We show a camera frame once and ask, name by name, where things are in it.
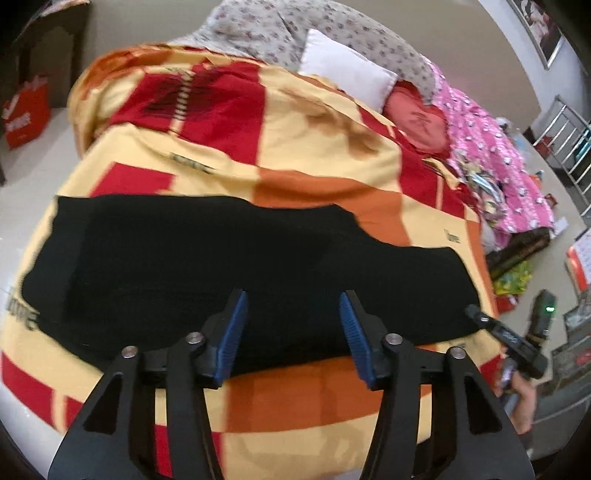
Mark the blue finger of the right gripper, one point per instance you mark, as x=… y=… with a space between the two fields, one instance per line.
x=480 y=318

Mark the colourful folded cloth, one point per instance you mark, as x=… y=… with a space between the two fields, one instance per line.
x=484 y=188

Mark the dark wooden table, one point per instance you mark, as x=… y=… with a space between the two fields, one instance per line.
x=44 y=38

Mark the floral grey quilt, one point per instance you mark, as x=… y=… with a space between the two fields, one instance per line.
x=276 y=31

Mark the pink patterned quilt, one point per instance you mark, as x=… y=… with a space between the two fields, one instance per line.
x=477 y=137

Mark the red orange checkered blanket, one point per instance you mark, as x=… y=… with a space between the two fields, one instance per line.
x=191 y=161

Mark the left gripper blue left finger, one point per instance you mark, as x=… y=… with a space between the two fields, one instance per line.
x=222 y=333

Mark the red shopping bag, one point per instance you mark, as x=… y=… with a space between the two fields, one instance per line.
x=27 y=113

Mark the black camera box green light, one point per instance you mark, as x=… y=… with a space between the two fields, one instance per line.
x=541 y=316

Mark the black pants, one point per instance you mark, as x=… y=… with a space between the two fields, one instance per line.
x=240 y=276

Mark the right human hand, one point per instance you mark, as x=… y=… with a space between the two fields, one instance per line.
x=523 y=413

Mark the white pillow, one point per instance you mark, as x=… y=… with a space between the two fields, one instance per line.
x=349 y=70

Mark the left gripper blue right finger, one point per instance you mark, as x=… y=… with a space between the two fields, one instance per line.
x=365 y=334

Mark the red heart cushion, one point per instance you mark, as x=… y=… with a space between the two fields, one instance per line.
x=425 y=126

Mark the metal rack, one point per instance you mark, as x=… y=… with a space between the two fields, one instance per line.
x=565 y=144

